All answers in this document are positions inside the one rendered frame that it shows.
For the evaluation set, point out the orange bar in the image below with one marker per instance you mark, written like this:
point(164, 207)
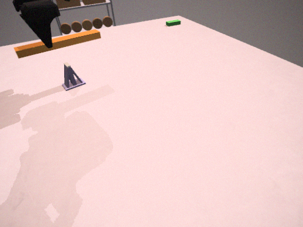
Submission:
point(59, 42)

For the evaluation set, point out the green rectangular block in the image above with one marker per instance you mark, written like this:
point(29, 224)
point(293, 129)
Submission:
point(173, 23)

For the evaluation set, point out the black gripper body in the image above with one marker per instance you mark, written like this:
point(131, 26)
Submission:
point(34, 10)

